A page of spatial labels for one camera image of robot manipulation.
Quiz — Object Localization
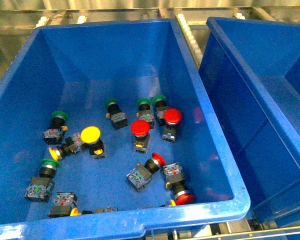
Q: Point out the red mushroom push button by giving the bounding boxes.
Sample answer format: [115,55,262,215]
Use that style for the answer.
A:
[162,108,183,143]
[130,119,151,154]
[163,162,195,206]
[126,152,166,192]

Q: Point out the yellow mushroom push button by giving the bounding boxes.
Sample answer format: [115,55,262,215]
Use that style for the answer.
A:
[80,126,106,160]

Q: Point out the green push button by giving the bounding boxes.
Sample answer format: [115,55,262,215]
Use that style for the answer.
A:
[104,98,128,130]
[24,158,60,203]
[136,98,155,129]
[152,94,170,127]
[42,110,69,145]

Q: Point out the blue source bin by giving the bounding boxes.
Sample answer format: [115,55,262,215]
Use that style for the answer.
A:
[0,20,251,240]

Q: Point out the blue middle bin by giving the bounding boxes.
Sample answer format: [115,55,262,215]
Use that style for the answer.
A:
[199,17,300,227]

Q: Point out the white roller rail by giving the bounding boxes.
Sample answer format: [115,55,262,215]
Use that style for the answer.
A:
[176,13,203,60]

